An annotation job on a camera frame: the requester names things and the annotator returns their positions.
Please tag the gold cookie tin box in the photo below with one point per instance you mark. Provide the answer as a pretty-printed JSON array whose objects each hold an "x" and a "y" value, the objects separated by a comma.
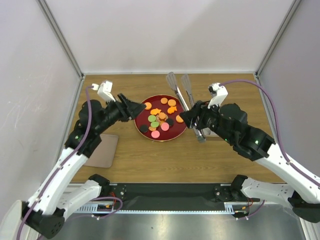
[{"x": 209, "y": 132}]

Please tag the orange swirl cookie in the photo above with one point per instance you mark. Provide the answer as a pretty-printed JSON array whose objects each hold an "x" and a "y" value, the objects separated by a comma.
[{"x": 162, "y": 121}]

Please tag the black sandwich cookie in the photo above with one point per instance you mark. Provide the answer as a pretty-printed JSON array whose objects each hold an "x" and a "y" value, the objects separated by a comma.
[
  {"x": 143, "y": 128},
  {"x": 170, "y": 122}
]

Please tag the round orange sandwich cookie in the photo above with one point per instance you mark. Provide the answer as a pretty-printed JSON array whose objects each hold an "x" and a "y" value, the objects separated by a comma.
[{"x": 179, "y": 119}]

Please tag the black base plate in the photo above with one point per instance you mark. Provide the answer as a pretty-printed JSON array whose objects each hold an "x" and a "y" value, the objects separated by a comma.
[{"x": 184, "y": 197}]

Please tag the orange star cookie lower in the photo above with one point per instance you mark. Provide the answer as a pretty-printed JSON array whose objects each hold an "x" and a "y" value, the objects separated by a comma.
[{"x": 152, "y": 128}]

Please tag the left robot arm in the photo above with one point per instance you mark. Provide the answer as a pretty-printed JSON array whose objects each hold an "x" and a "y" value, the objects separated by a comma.
[{"x": 48, "y": 209}]

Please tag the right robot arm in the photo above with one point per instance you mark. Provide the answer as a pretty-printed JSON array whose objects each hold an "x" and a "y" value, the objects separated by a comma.
[{"x": 301, "y": 190}]

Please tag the orange sandwich biscuit left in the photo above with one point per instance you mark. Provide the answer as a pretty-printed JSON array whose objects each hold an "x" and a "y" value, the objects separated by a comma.
[{"x": 148, "y": 105}]

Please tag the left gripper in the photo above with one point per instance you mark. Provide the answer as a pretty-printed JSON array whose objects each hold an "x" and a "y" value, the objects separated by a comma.
[{"x": 127, "y": 109}]

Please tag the green macaron lower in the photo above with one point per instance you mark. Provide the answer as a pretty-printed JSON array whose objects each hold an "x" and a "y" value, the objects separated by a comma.
[{"x": 154, "y": 124}]

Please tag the green macaron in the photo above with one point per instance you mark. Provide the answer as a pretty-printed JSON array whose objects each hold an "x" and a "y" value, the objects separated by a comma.
[
  {"x": 152, "y": 118},
  {"x": 154, "y": 124}
]

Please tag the pink cookie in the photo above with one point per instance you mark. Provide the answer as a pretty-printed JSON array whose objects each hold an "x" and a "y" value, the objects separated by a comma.
[
  {"x": 165, "y": 126},
  {"x": 155, "y": 134}
]

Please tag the gold tin lid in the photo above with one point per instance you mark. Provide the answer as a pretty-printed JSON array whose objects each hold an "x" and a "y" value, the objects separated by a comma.
[{"x": 103, "y": 156}]

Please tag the round orange biscuit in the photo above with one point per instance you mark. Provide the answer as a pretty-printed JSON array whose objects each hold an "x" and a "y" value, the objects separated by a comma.
[{"x": 171, "y": 103}]

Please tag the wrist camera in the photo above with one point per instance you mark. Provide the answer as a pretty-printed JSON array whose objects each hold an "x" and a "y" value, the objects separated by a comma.
[
  {"x": 218, "y": 94},
  {"x": 104, "y": 91}
]

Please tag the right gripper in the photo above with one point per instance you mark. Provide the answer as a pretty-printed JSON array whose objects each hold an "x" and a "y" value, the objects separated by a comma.
[{"x": 198, "y": 111}]

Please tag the orange fish cookie left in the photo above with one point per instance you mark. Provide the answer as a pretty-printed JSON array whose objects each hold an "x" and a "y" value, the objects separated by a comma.
[{"x": 155, "y": 111}]

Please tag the green macaron upper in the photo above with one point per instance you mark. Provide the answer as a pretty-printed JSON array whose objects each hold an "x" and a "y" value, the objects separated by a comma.
[{"x": 152, "y": 118}]

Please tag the orange fish cookie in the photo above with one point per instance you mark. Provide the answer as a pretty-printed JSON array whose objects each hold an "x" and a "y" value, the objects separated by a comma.
[
  {"x": 155, "y": 111},
  {"x": 171, "y": 110}
]

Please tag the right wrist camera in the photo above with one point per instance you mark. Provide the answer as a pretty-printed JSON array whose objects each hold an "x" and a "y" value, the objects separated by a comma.
[{"x": 218, "y": 94}]

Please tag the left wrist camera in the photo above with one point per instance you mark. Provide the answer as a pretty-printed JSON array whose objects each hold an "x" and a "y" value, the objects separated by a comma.
[{"x": 104, "y": 91}]

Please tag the round red tray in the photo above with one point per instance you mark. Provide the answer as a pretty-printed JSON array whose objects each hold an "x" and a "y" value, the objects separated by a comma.
[{"x": 174, "y": 131}]

